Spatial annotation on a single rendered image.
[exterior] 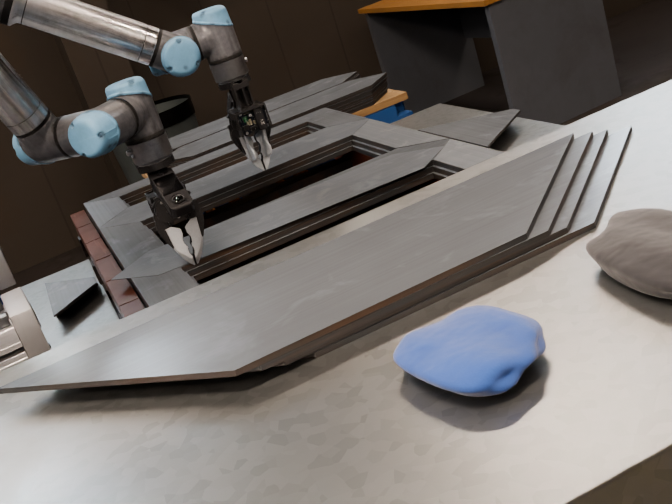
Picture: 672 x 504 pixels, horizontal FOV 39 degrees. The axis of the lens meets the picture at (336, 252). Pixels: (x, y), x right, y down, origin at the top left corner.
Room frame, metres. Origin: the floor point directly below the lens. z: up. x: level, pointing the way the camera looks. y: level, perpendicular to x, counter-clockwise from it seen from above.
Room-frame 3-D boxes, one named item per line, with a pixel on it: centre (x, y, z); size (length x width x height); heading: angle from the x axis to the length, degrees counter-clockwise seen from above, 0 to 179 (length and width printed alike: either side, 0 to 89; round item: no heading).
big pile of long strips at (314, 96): (2.92, 0.08, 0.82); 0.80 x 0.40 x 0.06; 106
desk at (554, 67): (5.27, -1.15, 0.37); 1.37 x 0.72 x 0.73; 20
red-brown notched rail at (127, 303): (1.76, 0.42, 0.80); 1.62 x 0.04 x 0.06; 16
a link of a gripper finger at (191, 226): (1.73, 0.25, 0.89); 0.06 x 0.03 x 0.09; 16
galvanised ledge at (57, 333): (1.92, 0.59, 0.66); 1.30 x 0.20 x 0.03; 16
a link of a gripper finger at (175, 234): (1.73, 0.28, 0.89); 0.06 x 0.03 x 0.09; 16
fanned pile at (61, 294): (2.27, 0.66, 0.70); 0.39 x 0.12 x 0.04; 16
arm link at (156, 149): (1.73, 0.27, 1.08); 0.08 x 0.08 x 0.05
